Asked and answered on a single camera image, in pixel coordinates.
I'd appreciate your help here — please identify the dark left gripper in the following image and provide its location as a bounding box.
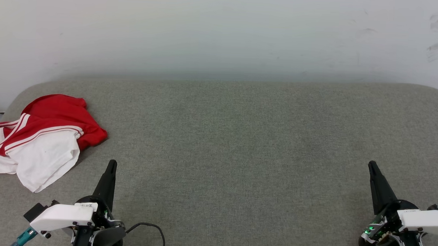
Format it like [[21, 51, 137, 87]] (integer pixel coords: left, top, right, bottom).
[[72, 158, 128, 246]]

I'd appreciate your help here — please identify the thin black cable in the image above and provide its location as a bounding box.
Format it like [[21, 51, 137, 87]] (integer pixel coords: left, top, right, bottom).
[[125, 222, 167, 246]]

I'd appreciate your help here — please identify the teal camera cable connector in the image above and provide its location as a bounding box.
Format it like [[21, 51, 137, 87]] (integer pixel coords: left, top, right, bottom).
[[11, 227, 38, 246]]

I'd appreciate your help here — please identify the red and white basketball jersey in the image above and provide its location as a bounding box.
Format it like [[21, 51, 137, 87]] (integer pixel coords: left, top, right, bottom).
[[0, 92, 109, 195]]

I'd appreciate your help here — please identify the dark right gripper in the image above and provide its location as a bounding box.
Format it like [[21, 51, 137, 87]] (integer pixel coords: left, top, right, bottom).
[[361, 160, 426, 246]]

